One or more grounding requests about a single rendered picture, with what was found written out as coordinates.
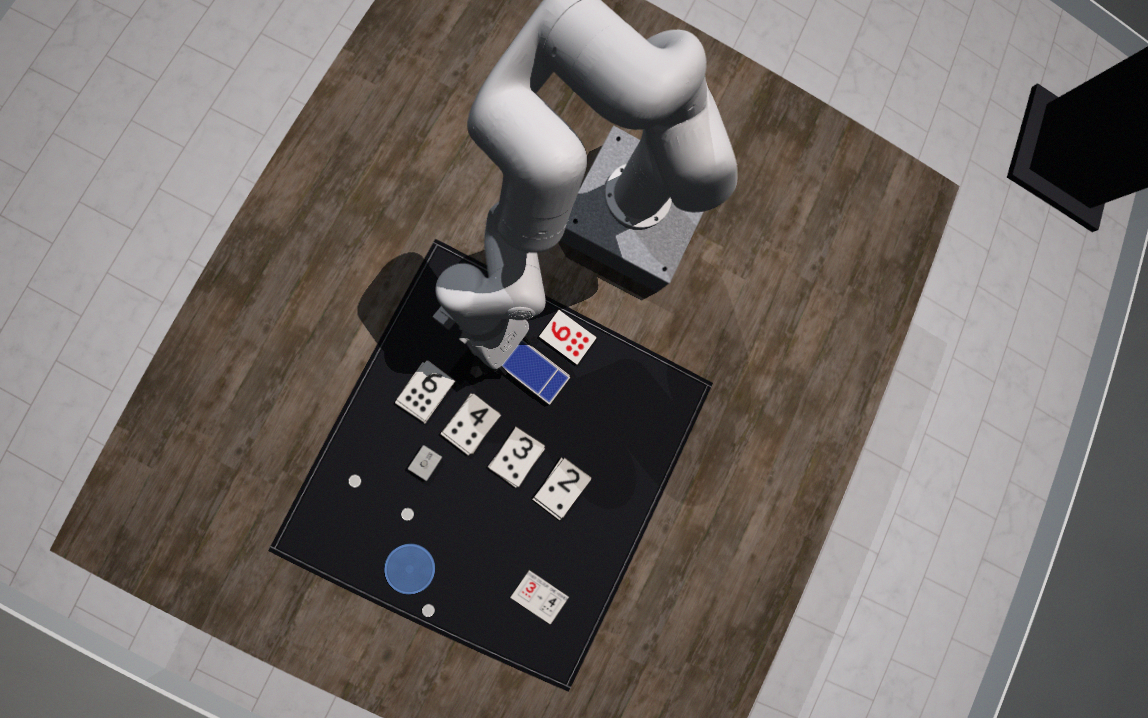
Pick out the blue round disc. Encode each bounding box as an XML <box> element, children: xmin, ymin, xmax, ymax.
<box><xmin>383</xmin><ymin>545</ymin><xmax>435</xmax><ymax>594</ymax></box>

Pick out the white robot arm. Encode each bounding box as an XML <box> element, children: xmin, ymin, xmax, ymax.
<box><xmin>433</xmin><ymin>0</ymin><xmax>737</xmax><ymax>343</ymax></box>

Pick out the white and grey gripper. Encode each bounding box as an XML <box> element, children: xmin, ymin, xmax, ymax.
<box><xmin>466</xmin><ymin>319</ymin><xmax>532</xmax><ymax>378</ymax></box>

